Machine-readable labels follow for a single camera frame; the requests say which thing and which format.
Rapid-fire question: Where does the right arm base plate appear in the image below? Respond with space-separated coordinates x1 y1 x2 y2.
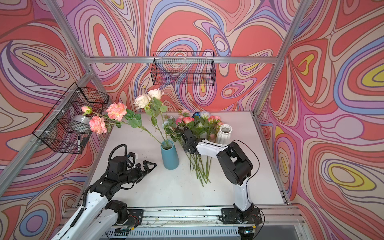
218 206 263 226

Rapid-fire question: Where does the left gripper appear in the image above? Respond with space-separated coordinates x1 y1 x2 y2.
118 160 157 186

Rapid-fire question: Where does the bunch of artificial flowers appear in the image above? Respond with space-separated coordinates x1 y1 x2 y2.
162 110 223 186

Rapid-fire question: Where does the teal cylindrical vase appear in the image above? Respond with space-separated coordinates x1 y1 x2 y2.
161 140 180 170

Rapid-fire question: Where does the black wire basket back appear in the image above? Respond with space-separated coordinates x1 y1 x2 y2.
151 51 216 86

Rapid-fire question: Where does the black wire basket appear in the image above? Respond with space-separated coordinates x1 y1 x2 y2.
33 83 109 154
151 51 216 86

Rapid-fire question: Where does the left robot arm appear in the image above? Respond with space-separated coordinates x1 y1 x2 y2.
53 144 157 240

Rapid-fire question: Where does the pink carnation flower stem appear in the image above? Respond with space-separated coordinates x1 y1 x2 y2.
81 103 161 144

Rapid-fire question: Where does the black wire basket left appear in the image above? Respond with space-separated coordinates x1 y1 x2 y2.
33 83 109 154

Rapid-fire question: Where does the cream rose flower stem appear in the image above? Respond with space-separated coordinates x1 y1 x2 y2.
134 89 172 150

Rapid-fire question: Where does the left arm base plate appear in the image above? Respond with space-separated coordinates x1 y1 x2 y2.
115 209 144 228

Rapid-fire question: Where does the white ribbed vase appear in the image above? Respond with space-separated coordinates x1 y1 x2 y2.
216 124 233 145

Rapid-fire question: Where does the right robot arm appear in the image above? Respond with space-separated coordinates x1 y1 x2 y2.
182 128 254 216

